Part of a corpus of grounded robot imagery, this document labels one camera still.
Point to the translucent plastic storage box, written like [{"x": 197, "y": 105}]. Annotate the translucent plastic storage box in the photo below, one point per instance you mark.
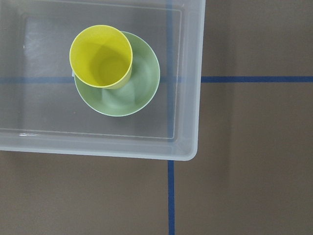
[{"x": 40, "y": 108}]

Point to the green plastic bowl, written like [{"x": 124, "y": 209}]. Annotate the green plastic bowl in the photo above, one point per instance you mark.
[{"x": 136, "y": 93}]

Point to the yellow plastic cup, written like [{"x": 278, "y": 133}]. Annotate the yellow plastic cup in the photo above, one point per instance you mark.
[{"x": 101, "y": 56}]

